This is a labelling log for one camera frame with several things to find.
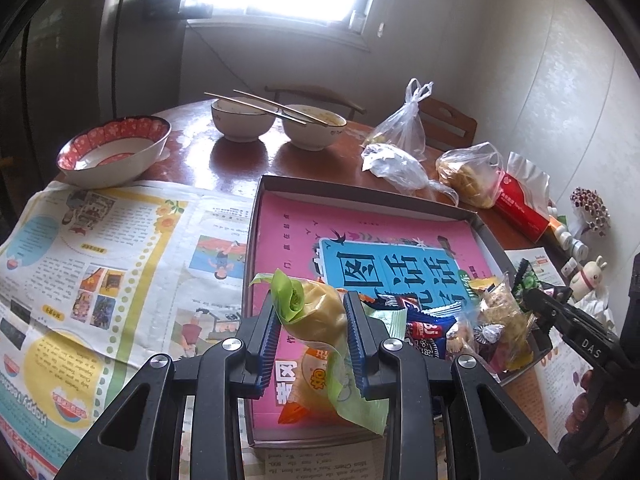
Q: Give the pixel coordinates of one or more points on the black box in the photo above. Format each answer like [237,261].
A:
[175,5]

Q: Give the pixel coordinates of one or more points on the person's right hand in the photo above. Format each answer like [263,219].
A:
[582,401]

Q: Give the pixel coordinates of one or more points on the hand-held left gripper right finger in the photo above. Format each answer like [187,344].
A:
[356,345]

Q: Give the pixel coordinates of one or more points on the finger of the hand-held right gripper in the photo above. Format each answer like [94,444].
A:
[556,291]
[545,310]

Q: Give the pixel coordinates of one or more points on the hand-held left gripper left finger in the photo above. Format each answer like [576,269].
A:
[270,335]

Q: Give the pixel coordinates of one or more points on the dark refrigerator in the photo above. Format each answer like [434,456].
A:
[140,60]

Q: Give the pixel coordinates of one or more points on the white bowl with food leftovers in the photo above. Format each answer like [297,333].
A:
[315,132]

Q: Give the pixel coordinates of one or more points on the pink book blue label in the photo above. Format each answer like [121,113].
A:
[300,230]

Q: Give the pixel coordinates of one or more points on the green black snack packet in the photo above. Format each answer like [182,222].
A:
[525,277]

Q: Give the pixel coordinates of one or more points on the orange newspaper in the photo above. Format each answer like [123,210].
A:
[550,385]

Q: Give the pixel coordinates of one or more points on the white rabbit figurine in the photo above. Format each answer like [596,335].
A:
[587,280]

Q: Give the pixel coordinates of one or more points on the large clear yellow pastry packet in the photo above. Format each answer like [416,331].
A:
[502,310]

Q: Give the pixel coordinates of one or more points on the blue cookie packet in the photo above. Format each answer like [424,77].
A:
[425,336]

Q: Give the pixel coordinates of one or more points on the white bottle orange cap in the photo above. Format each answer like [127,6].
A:
[559,227]

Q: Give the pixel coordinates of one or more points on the white ceramic bowl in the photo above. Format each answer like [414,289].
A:
[242,125]

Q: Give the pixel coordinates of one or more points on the red tissue pack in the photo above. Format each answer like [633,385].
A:
[520,206]

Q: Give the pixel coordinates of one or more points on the small white jar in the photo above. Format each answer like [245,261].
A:
[567,270]

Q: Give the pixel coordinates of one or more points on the white pill bottle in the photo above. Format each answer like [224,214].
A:
[580,250]

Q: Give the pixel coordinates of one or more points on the dark jelly cup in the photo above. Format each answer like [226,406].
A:
[487,336]

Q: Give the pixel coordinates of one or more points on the colourful newspaper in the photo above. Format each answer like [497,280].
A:
[100,270]

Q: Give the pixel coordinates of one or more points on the clear bag of yellow pastries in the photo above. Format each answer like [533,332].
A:
[470,175]

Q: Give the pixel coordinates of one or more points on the red patterned bowl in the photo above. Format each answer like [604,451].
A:
[115,165]

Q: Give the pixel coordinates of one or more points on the dark shallow cardboard box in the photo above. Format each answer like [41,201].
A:
[255,260]

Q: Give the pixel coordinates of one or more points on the dark red flower decoration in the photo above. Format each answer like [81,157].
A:
[590,207]

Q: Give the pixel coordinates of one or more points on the white text newspaper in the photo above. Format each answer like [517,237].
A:
[540,260]

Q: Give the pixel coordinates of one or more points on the crumpled white tissue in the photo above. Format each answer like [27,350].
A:
[600,310]

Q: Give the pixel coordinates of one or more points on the orange snack packet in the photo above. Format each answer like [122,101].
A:
[310,377]

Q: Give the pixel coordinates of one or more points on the curved back wooden chair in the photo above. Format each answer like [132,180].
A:
[310,92]

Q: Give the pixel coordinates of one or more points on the crumpled clear plastic bag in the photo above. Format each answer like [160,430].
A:
[395,165]

